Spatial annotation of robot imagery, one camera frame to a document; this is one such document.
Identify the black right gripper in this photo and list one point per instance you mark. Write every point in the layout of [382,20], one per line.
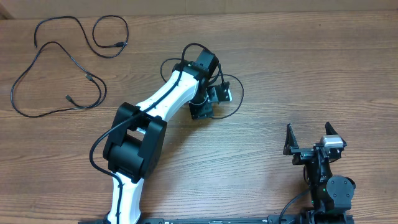
[301,154]

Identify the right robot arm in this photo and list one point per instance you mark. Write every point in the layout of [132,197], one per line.
[330,194]

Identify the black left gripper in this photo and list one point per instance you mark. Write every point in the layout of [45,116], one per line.
[199,111]

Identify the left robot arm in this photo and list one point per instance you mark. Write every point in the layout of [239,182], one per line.
[135,141]

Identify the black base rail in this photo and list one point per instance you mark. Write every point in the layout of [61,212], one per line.
[271,219]

